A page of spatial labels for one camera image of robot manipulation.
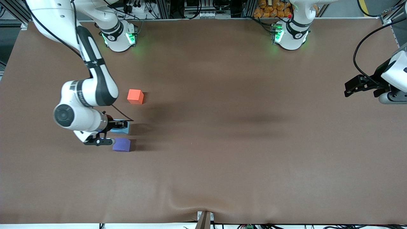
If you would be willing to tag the white power strip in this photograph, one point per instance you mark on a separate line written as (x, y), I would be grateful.
(140, 9)

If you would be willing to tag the blue cube block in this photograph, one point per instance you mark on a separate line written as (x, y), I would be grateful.
(124, 129)

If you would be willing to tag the aluminium frame profile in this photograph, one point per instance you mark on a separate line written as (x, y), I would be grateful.
(19, 12)
(389, 16)

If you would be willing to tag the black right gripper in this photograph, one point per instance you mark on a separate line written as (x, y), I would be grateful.
(110, 123)

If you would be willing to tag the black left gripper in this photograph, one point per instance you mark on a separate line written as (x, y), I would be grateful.
(378, 75)

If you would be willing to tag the purple cube block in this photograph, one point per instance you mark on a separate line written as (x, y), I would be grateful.
(121, 145)

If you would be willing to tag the orange cube block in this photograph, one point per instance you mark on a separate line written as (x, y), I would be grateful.
(134, 96)

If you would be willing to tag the brown table cover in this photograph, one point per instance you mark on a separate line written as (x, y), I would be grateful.
(238, 165)

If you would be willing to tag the white terminal block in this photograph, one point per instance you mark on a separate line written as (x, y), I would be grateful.
(208, 14)

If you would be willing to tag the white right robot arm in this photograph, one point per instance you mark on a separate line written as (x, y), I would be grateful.
(95, 92)

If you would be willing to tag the pile of orange objects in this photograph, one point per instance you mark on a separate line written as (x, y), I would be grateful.
(270, 8)

